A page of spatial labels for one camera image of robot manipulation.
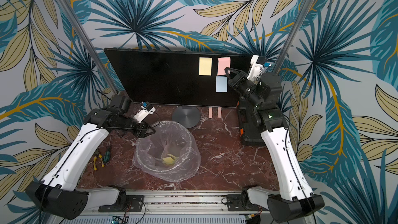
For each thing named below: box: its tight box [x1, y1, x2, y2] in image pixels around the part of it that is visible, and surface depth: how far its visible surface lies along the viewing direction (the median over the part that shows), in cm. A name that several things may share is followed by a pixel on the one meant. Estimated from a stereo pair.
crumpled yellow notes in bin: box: [161, 154, 178, 166], surface depth 83 cm
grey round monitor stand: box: [172, 105, 201, 129], surface depth 108 cm
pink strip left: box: [208, 106, 213, 119], surface depth 94 cm
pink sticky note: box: [217, 57, 231, 76], surface depth 62 cm
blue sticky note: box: [215, 75, 228, 93], surface depth 73 cm
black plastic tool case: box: [236, 97, 265, 147], surface depth 92 cm
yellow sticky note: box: [199, 57, 212, 76], surface depth 65 cm
